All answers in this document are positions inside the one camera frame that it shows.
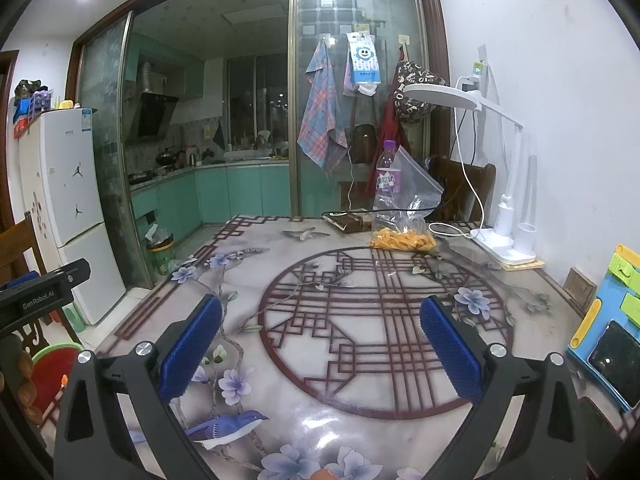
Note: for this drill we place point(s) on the white refrigerator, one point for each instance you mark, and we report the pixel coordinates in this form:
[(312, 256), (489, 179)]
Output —
[(75, 210)]

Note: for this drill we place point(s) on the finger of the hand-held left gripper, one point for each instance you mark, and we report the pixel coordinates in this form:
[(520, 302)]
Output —
[(70, 272)]

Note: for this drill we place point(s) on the blue plastic basket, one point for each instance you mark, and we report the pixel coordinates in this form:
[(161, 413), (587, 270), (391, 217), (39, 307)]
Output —
[(41, 101)]

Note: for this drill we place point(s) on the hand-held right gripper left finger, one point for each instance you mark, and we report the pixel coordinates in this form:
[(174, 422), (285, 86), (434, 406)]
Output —
[(192, 345)]

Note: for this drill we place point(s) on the blue and white hanging packet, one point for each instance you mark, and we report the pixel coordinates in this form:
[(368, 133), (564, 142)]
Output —
[(364, 62)]

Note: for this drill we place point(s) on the plaid towel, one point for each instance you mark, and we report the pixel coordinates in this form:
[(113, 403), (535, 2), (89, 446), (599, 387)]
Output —
[(320, 110)]

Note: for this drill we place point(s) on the red hanging garment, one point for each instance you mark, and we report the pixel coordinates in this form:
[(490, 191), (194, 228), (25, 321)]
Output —
[(387, 132)]

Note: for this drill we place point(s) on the clear bag of orange snacks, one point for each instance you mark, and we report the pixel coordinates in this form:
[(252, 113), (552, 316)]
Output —
[(405, 240)]

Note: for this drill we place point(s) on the dark cloth bundle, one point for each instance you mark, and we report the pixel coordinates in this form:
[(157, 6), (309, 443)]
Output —
[(30, 87)]

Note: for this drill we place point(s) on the white wall charger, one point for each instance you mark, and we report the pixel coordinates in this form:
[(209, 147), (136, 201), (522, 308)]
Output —
[(477, 72)]

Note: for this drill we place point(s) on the black wok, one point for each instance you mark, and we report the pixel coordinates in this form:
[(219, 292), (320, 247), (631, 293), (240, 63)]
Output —
[(166, 157)]

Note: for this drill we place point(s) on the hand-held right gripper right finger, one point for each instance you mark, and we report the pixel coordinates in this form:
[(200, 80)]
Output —
[(450, 347)]

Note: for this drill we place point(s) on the red bin with green rim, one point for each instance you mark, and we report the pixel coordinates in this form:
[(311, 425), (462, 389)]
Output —
[(52, 375)]

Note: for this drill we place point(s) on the brown patterned bag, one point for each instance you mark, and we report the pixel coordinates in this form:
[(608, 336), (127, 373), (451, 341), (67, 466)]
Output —
[(417, 92)]

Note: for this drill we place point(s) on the small brown hanging bag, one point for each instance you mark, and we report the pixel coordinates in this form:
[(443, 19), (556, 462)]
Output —
[(364, 142)]

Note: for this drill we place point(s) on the pale green bucket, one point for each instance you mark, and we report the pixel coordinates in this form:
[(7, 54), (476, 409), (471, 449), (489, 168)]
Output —
[(74, 317)]

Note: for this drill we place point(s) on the small wooden block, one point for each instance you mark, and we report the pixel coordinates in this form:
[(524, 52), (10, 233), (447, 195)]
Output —
[(580, 286)]

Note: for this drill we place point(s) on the person's left hand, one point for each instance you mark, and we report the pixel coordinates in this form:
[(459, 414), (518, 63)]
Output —
[(22, 385)]

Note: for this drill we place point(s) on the black range hood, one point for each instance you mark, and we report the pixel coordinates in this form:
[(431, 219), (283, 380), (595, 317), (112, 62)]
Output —
[(155, 117)]

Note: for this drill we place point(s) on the carved wooden chair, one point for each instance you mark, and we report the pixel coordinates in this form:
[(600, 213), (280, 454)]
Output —
[(20, 247)]

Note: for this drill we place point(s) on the green kitchen bin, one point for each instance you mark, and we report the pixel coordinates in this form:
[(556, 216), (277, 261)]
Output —
[(160, 255)]

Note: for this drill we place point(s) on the dark wooden chair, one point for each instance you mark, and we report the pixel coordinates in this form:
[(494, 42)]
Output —
[(462, 190)]

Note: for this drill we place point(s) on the red and blue box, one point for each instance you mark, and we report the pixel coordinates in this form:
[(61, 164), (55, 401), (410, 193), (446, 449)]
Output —
[(22, 122)]

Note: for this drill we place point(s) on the white desk lamp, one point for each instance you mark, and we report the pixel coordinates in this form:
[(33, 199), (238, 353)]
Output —
[(515, 195)]

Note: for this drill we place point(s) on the teal kitchen cabinets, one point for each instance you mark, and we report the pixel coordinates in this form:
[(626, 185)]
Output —
[(230, 195)]

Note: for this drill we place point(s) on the wooden lamp mat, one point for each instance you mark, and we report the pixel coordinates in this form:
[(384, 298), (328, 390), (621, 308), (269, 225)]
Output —
[(522, 266)]

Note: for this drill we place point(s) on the purple label plastic bottle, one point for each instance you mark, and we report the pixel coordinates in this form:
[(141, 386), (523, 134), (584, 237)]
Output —
[(389, 180)]

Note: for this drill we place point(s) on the black smartphone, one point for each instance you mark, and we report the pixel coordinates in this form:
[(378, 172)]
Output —
[(617, 365)]

